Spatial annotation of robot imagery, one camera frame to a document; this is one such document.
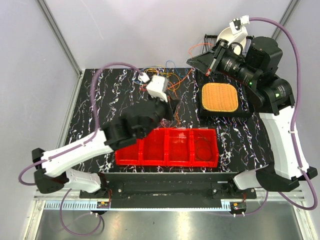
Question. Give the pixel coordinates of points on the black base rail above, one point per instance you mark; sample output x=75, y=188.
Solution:
x=213, y=184

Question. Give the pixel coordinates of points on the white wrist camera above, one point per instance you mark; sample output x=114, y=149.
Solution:
x=155, y=86
x=237, y=24

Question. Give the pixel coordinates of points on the orange woven mat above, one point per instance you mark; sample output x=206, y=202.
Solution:
x=219, y=97

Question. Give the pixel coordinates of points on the black dish rack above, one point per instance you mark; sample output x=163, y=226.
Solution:
x=210, y=40

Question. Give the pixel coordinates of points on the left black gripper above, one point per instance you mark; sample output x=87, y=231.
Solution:
x=170, y=110

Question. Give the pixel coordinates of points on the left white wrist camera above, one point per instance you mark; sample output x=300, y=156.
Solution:
x=155, y=86

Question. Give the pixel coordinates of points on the red bin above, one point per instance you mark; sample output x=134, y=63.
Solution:
x=179, y=152
x=153, y=148
x=206, y=153
x=129, y=155

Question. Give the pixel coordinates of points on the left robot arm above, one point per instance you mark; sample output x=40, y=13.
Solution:
x=54, y=168

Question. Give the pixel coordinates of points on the black tray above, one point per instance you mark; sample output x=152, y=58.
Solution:
x=244, y=110

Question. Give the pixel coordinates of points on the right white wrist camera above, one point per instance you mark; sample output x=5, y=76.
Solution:
x=237, y=24

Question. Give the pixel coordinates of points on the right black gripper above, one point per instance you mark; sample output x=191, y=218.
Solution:
x=208, y=63

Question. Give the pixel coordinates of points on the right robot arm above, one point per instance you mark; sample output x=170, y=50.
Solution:
x=273, y=99

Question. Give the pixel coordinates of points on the white bowl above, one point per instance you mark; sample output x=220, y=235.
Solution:
x=240, y=38

